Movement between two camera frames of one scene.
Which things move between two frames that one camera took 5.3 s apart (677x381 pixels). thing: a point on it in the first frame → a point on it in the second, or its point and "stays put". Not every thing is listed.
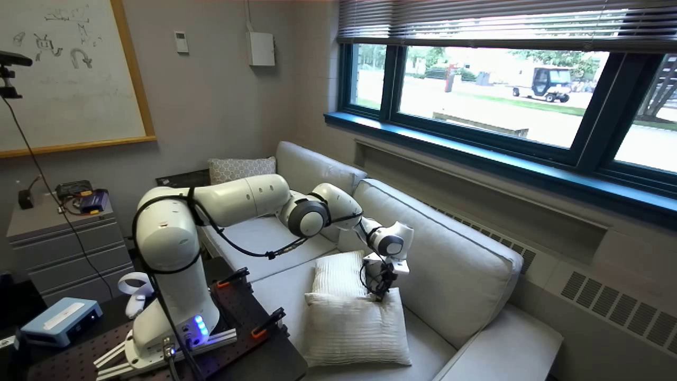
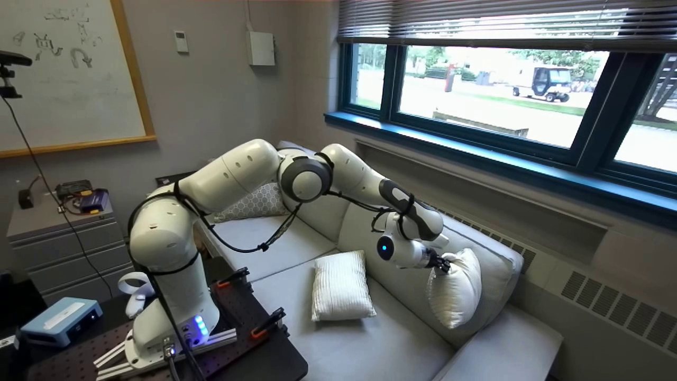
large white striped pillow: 344,321 → 456,292
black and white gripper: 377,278 → 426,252
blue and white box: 56,324 stays put
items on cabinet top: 78,196 stays put
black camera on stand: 8,58 stays put
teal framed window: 594,119 stays put
